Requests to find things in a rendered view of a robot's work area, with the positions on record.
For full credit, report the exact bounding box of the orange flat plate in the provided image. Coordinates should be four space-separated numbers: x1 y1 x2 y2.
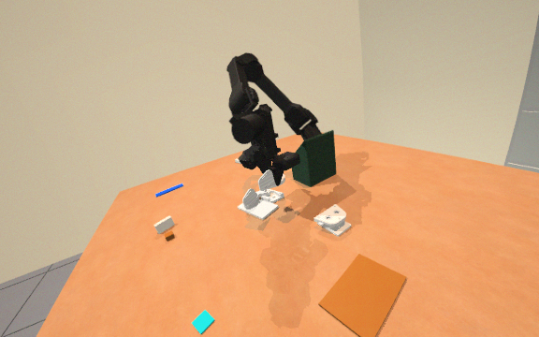
318 254 407 337

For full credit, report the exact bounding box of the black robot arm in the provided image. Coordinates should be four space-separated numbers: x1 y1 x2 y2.
226 52 321 170

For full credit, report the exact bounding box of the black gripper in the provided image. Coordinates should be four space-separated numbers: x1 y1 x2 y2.
254 130 300 186

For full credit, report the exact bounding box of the cyan flat rectangular block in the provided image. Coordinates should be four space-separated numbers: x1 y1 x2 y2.
192 310 214 334

